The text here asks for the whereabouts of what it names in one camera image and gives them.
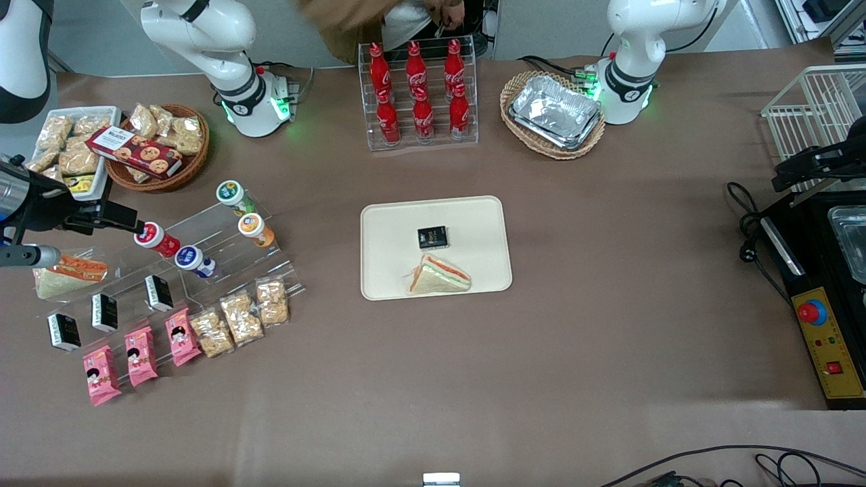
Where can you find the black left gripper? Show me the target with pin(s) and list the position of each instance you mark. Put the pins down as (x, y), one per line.
(831, 160)

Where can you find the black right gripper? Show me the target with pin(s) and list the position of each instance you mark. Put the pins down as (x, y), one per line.
(49, 205)

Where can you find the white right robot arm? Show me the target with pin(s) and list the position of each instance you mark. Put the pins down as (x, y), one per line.
(203, 40)

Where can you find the red gum bottle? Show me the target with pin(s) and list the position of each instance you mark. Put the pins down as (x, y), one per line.
(155, 239)

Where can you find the black gum box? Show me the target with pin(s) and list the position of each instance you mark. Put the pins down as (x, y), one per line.
(64, 332)
(159, 293)
(105, 312)
(432, 237)

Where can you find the blue gum bottle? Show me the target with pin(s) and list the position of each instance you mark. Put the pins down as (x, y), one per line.
(195, 261)

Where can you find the green gum bottle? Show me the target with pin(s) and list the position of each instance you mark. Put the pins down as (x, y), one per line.
(233, 195)

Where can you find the orange gum bottle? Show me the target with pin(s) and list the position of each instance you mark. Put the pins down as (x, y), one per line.
(255, 228)

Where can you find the aluminium foil tray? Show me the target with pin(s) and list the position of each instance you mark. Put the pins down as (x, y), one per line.
(555, 111)

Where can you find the cream plastic tray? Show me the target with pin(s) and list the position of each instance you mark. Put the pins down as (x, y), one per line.
(399, 230)

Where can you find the silver machine lever bar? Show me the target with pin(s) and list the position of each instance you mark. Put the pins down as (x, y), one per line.
(808, 195)

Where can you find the yellow snack packet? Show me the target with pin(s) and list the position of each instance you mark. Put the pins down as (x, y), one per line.
(81, 184)

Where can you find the clear bag of puffed snacks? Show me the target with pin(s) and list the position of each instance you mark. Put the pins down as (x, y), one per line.
(78, 162)
(242, 318)
(212, 333)
(91, 125)
(143, 120)
(272, 302)
(162, 115)
(188, 136)
(40, 162)
(54, 132)

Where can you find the red cookie box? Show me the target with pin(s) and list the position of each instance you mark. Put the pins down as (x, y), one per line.
(135, 153)

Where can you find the wrapped triangle sandwich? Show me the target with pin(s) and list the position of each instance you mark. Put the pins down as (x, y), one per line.
(436, 277)
(67, 276)

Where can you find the steel food container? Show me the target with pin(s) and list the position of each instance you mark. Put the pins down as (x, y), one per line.
(851, 240)

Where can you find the wicker basket with snacks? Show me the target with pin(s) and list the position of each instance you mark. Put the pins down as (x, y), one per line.
(193, 166)

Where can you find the white plastic bin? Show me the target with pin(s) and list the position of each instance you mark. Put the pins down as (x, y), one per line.
(101, 111)

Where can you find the clear acrylic stepped display stand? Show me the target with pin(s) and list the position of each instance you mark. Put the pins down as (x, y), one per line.
(216, 233)

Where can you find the black sealing machine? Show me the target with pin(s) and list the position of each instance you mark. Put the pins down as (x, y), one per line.
(818, 270)

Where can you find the pink snack packet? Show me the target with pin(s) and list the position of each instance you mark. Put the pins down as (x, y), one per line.
(141, 357)
(101, 379)
(182, 338)

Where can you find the red emergency stop button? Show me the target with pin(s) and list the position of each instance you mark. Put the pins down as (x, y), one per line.
(811, 312)

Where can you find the red cola bottle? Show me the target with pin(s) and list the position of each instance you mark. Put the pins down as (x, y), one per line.
(459, 115)
(423, 119)
(415, 69)
(388, 122)
(454, 66)
(379, 71)

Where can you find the wicker basket with foil trays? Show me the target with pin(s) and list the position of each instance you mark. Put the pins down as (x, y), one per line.
(521, 145)

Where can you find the person in brown jacket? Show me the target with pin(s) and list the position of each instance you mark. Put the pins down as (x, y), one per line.
(369, 20)

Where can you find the clear acrylic bottle rack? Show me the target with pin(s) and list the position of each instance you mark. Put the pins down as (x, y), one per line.
(467, 132)

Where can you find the small white device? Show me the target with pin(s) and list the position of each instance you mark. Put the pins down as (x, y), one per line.
(441, 479)

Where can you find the aluminium frame shelf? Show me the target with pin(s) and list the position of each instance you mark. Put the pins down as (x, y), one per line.
(812, 24)

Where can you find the red rocker switch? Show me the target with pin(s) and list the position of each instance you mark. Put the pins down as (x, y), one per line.
(834, 368)

